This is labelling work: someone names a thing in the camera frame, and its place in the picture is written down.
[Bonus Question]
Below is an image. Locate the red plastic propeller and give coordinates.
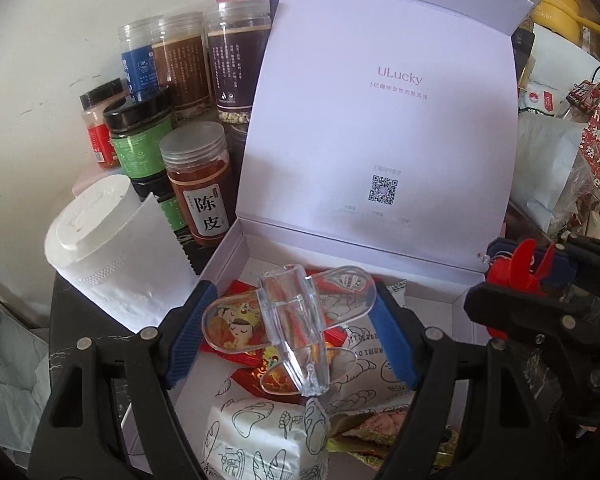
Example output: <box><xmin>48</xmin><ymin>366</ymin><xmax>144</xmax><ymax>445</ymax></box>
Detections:
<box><xmin>486</xmin><ymin>240</ymin><xmax>556</xmax><ymax>297</ymax></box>

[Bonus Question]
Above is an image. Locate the white bread packet doughnut print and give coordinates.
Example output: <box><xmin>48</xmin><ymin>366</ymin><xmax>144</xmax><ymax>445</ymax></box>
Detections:
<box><xmin>325</xmin><ymin>316</ymin><xmax>413</xmax><ymax>417</ymax></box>

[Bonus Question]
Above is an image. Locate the green brown cereal packet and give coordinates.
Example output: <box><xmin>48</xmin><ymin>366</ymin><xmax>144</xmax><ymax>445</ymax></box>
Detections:
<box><xmin>324</xmin><ymin>404</ymin><xmax>462</xmax><ymax>476</ymax></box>

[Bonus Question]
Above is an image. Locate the clear acrylic toy plane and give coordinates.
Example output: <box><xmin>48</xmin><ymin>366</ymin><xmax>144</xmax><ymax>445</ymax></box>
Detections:
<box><xmin>200</xmin><ymin>263</ymin><xmax>378</xmax><ymax>398</ymax></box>

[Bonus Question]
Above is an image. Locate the large red candy packet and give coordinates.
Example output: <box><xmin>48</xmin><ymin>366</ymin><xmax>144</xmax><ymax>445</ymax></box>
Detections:
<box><xmin>230</xmin><ymin>347</ymin><xmax>302</xmax><ymax>404</ymax></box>

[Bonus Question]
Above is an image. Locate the white bread packet baguette print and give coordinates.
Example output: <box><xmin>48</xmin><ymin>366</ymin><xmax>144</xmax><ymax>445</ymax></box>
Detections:
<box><xmin>199</xmin><ymin>378</ymin><xmax>330</xmax><ymax>480</ymax></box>

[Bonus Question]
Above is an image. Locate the small red candy packet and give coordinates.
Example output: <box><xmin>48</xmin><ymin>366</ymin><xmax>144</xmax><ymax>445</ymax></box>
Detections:
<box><xmin>200</xmin><ymin>281</ymin><xmax>266</xmax><ymax>367</ymax></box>

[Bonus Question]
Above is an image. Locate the red ketchup sachet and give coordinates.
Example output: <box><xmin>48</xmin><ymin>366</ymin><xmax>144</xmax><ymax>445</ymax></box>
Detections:
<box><xmin>322</xmin><ymin>266</ymin><xmax>377</xmax><ymax>301</ymax></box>

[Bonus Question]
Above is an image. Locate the light blue down jacket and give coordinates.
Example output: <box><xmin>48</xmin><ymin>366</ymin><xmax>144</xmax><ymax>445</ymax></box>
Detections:
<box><xmin>0</xmin><ymin>310</ymin><xmax>50</xmax><ymax>454</ymax></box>

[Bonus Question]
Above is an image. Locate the red northeast paper bag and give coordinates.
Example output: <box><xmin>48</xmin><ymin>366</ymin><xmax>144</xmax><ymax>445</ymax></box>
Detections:
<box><xmin>580</xmin><ymin>106</ymin><xmax>600</xmax><ymax>188</ymax></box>

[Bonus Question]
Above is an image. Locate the white paper towel roll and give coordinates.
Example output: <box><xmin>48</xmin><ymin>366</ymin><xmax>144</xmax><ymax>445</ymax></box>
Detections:
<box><xmin>44</xmin><ymin>174</ymin><xmax>198</xmax><ymax>333</ymax></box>

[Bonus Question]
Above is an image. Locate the white open gift box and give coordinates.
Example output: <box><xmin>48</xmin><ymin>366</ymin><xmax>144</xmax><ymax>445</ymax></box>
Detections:
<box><xmin>201</xmin><ymin>0</ymin><xmax>532</xmax><ymax>344</ymax></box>

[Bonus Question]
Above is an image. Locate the yellow pot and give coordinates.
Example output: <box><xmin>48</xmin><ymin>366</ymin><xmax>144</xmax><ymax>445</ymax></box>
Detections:
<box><xmin>531</xmin><ymin>0</ymin><xmax>600</xmax><ymax>44</ymax></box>

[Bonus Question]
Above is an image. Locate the orange peel plastic jar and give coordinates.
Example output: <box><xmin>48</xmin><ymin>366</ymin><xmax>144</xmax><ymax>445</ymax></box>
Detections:
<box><xmin>159</xmin><ymin>122</ymin><xmax>237</xmax><ymax>247</ymax></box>

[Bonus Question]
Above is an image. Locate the green label black-lid jar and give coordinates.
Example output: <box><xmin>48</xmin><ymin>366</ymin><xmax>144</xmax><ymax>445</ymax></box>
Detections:
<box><xmin>104</xmin><ymin>87</ymin><xmax>188</xmax><ymax>234</ymax></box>

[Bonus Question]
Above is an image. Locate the red label spice jar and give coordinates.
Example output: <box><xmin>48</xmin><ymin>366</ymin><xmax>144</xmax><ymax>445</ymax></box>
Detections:
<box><xmin>80</xmin><ymin>78</ymin><xmax>128</xmax><ymax>168</ymax></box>

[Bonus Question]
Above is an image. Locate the dark label plastic jar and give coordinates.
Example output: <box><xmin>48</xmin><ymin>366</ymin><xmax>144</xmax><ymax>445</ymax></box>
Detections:
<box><xmin>204</xmin><ymin>0</ymin><xmax>272</xmax><ymax>125</ymax></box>

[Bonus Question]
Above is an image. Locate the brown label plastic jar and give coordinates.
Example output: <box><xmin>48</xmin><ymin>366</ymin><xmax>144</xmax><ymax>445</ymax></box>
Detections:
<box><xmin>151</xmin><ymin>12</ymin><xmax>211</xmax><ymax>122</ymax></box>

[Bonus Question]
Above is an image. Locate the blue label plastic jar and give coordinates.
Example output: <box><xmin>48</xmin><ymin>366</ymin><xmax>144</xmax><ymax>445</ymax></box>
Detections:
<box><xmin>118</xmin><ymin>15</ymin><xmax>160</xmax><ymax>93</ymax></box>

